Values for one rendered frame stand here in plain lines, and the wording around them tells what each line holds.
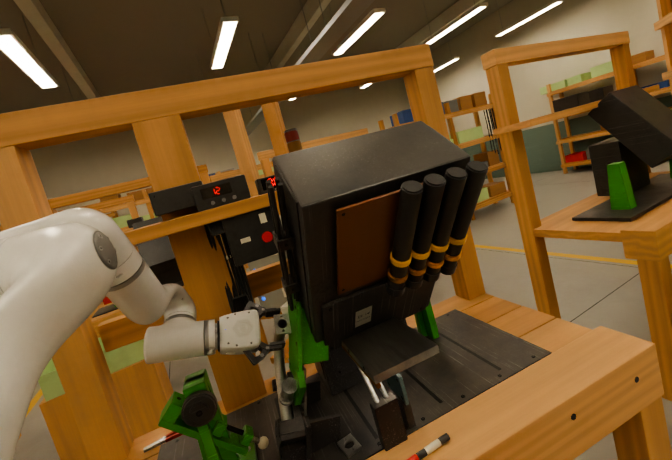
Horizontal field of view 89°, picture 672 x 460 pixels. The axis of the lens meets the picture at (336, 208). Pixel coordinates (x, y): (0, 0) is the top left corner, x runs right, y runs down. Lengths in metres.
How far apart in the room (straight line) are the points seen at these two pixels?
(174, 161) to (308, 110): 10.96
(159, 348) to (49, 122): 0.72
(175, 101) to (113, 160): 9.82
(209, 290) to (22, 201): 0.56
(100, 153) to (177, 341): 10.27
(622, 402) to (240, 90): 1.38
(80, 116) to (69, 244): 0.77
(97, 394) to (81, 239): 0.87
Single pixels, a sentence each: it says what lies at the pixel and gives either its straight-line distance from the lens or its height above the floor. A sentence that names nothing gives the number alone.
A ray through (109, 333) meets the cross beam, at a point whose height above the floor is 1.24.
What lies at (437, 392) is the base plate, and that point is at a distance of 1.10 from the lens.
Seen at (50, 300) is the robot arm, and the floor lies 1.49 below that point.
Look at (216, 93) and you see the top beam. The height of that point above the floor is 1.89.
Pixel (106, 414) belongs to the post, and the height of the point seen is 1.03.
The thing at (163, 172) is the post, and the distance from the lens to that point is 1.20.
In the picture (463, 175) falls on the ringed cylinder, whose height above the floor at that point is 1.48.
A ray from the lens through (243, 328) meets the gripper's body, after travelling 0.95.
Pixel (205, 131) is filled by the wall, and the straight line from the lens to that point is 11.12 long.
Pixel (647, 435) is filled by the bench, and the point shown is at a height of 0.67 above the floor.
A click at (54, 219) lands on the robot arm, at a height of 1.59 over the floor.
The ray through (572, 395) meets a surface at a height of 0.90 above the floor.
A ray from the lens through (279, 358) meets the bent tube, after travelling 1.06.
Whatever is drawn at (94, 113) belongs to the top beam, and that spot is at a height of 1.90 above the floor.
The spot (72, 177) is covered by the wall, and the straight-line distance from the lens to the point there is 11.12.
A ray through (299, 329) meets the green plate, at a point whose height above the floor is 1.21.
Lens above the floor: 1.55
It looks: 6 degrees down
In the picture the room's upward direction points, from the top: 15 degrees counter-clockwise
